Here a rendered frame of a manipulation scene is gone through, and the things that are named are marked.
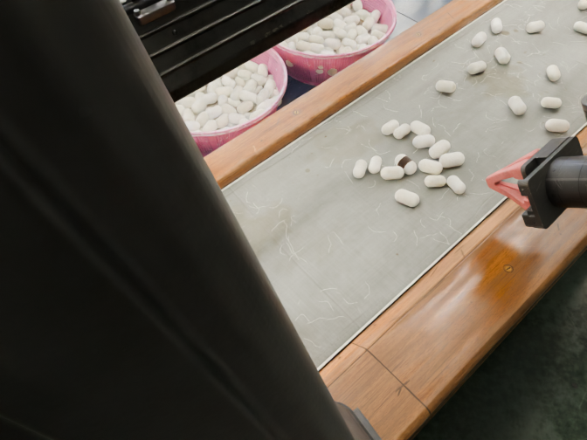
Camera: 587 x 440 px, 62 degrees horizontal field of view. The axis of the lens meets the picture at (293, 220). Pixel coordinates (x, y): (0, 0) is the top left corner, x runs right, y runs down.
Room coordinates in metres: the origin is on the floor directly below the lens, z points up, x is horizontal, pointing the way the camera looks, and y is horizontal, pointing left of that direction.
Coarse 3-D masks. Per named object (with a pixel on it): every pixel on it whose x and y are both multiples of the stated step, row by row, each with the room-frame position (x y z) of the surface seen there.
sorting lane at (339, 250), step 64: (512, 0) 0.92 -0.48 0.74; (576, 0) 0.91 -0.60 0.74; (448, 64) 0.74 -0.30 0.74; (512, 64) 0.72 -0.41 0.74; (576, 64) 0.71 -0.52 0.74; (320, 128) 0.59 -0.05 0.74; (448, 128) 0.57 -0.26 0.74; (512, 128) 0.56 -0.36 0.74; (576, 128) 0.55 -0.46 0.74; (256, 192) 0.47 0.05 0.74; (320, 192) 0.46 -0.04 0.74; (384, 192) 0.45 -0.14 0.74; (448, 192) 0.44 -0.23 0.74; (320, 256) 0.35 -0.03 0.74; (384, 256) 0.34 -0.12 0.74; (320, 320) 0.25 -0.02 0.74
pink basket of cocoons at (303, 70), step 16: (368, 0) 0.96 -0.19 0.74; (384, 0) 0.92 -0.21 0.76; (384, 16) 0.90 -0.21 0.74; (288, 48) 0.77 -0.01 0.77; (368, 48) 0.76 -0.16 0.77; (304, 64) 0.77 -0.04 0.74; (320, 64) 0.76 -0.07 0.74; (336, 64) 0.76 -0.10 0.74; (304, 80) 0.79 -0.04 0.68; (320, 80) 0.77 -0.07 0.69
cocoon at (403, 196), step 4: (396, 192) 0.44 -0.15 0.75; (400, 192) 0.43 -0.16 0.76; (404, 192) 0.43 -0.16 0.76; (408, 192) 0.43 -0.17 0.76; (396, 196) 0.43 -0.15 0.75; (400, 196) 0.43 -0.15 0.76; (404, 196) 0.43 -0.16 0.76; (408, 196) 0.42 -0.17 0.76; (412, 196) 0.42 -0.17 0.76; (416, 196) 0.42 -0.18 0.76; (400, 200) 0.42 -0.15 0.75; (404, 200) 0.42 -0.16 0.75; (408, 200) 0.42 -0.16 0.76; (412, 200) 0.42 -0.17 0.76; (416, 200) 0.42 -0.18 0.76; (408, 204) 0.42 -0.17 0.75; (412, 204) 0.42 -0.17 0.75; (416, 204) 0.42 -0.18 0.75
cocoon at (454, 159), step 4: (456, 152) 0.50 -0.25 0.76; (440, 156) 0.50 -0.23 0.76; (444, 156) 0.49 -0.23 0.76; (448, 156) 0.49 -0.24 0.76; (452, 156) 0.49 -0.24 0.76; (456, 156) 0.49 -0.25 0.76; (460, 156) 0.49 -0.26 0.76; (464, 156) 0.50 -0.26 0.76; (440, 160) 0.49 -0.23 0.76; (444, 160) 0.49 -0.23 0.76; (448, 160) 0.49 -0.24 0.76; (452, 160) 0.49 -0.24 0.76; (456, 160) 0.49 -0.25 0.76; (460, 160) 0.49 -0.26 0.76; (464, 160) 0.49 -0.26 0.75; (444, 164) 0.49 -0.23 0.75; (448, 164) 0.48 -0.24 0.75; (452, 164) 0.48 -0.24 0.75; (456, 164) 0.49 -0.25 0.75; (460, 164) 0.49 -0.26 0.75
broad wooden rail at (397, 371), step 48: (480, 240) 0.34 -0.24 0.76; (528, 240) 0.33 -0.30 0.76; (576, 240) 0.33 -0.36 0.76; (432, 288) 0.28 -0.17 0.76; (480, 288) 0.27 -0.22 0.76; (528, 288) 0.27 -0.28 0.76; (384, 336) 0.22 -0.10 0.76; (432, 336) 0.21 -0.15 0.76; (480, 336) 0.21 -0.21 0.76; (336, 384) 0.17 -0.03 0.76; (384, 384) 0.16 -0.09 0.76; (432, 384) 0.16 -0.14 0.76; (384, 432) 0.11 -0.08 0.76
